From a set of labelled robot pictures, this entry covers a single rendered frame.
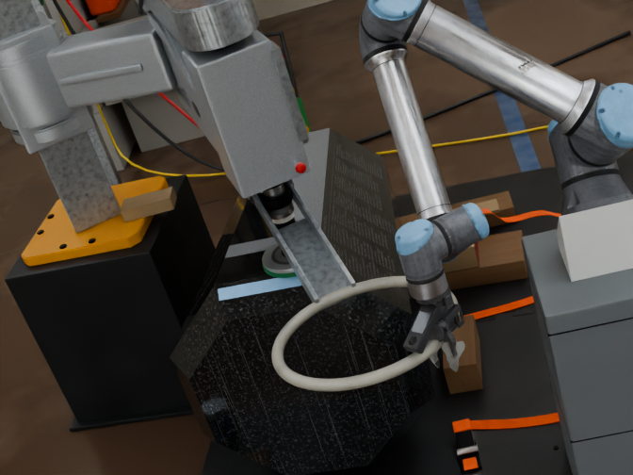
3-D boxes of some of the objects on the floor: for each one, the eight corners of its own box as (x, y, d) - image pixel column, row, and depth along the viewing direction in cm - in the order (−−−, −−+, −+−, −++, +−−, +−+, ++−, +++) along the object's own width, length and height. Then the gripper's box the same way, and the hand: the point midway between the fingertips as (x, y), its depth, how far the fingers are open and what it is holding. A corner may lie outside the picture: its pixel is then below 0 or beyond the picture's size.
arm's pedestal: (704, 417, 329) (676, 190, 288) (759, 535, 286) (736, 287, 245) (548, 448, 337) (499, 231, 296) (579, 567, 293) (527, 333, 252)
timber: (482, 389, 368) (476, 363, 362) (449, 394, 371) (443, 368, 365) (479, 338, 393) (473, 314, 388) (448, 344, 396) (442, 319, 390)
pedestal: (70, 432, 419) (-8, 285, 384) (115, 334, 475) (52, 198, 439) (220, 410, 403) (154, 254, 368) (250, 311, 459) (195, 168, 423)
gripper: (462, 284, 238) (481, 358, 247) (422, 277, 246) (443, 350, 255) (441, 303, 233) (462, 379, 242) (400, 296, 241) (422, 369, 250)
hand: (444, 367), depth 246 cm, fingers closed on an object, 4 cm apart
